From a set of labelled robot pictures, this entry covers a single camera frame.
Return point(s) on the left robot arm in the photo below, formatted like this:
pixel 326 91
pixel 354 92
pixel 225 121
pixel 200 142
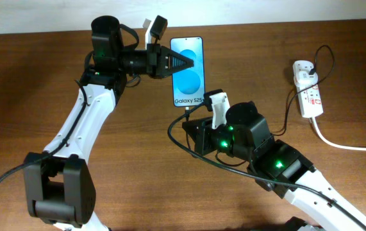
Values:
pixel 59 187

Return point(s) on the blue Samsung Galaxy smartphone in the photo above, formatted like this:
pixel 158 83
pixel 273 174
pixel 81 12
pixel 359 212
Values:
pixel 189 85

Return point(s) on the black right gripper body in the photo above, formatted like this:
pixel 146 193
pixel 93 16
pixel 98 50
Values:
pixel 209 145

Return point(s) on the white power strip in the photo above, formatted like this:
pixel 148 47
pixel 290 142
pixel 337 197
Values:
pixel 309 97

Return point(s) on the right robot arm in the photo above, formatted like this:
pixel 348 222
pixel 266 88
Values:
pixel 277 166

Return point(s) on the white USB charger adapter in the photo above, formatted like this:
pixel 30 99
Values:
pixel 304 79

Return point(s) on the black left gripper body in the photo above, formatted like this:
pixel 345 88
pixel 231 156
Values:
pixel 152 59

